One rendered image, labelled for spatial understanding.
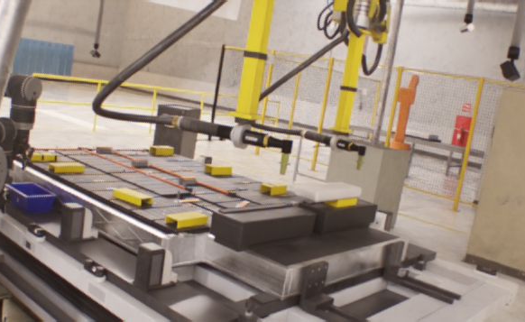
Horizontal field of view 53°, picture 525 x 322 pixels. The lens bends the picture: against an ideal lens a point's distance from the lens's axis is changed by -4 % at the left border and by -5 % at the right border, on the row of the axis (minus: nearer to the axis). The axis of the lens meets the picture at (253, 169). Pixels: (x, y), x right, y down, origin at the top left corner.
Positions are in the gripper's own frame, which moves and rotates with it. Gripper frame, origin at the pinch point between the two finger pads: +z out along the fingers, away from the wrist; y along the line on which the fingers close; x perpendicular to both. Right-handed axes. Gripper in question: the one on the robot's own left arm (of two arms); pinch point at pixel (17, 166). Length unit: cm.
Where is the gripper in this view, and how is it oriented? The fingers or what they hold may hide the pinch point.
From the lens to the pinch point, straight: 250.8
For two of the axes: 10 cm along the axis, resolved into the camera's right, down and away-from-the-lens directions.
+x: -7.4, -2.2, 6.4
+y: 6.6, -0.2, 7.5
